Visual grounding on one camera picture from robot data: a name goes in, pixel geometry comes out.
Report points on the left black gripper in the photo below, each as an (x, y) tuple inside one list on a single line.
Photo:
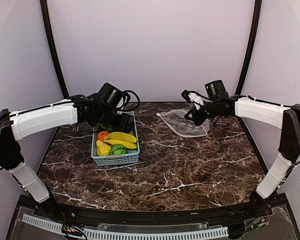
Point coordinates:
[(125, 125)]

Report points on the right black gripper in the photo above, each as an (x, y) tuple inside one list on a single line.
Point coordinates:
[(198, 119)]

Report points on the clear dotted zip bag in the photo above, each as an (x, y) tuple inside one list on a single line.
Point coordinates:
[(175, 120)]

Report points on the green toy watermelon ball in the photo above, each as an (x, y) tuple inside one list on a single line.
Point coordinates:
[(118, 149)]

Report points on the blue perforated plastic basket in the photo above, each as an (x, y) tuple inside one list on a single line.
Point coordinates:
[(111, 160)]

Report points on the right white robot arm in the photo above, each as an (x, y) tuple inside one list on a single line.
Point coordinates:
[(284, 119)]

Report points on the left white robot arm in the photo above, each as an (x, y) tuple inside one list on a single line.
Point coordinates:
[(107, 106)]

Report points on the yellow toy banana bunch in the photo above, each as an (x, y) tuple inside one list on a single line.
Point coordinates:
[(127, 140)]

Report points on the green toy bell pepper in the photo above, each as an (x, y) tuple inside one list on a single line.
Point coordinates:
[(106, 127)]

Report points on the orange toy orange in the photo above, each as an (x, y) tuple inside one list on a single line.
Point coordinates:
[(101, 135)]

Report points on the yellow toy pear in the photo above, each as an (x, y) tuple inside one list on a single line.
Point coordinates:
[(102, 148)]

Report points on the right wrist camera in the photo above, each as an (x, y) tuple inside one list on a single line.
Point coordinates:
[(193, 97)]

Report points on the black front rail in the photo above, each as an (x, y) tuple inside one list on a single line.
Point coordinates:
[(231, 215)]

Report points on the grey slotted cable duct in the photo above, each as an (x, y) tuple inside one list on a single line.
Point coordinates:
[(107, 231)]

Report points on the right black frame post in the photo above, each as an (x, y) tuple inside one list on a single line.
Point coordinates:
[(250, 46)]

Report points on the black frame post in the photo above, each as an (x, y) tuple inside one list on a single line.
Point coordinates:
[(52, 47), (250, 46)]

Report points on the left black frame post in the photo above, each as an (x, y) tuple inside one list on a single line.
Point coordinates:
[(52, 47)]

